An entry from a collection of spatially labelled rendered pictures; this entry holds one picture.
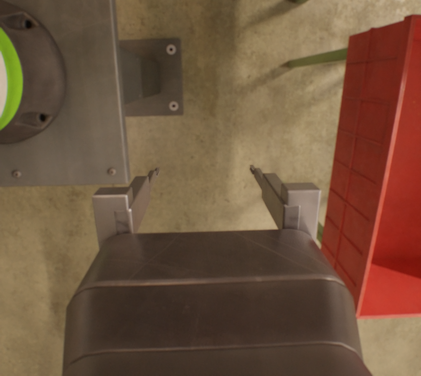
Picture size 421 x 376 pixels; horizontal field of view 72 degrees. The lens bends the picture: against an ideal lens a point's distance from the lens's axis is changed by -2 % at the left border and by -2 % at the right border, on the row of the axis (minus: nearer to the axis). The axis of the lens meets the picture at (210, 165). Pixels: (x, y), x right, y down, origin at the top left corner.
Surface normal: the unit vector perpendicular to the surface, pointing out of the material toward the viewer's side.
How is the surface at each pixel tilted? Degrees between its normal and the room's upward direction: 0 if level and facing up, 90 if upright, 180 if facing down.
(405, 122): 0
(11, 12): 66
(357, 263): 90
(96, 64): 0
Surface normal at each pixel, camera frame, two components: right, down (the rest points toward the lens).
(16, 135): 0.35, 0.93
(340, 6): 0.04, 0.28
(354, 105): -1.00, -0.01
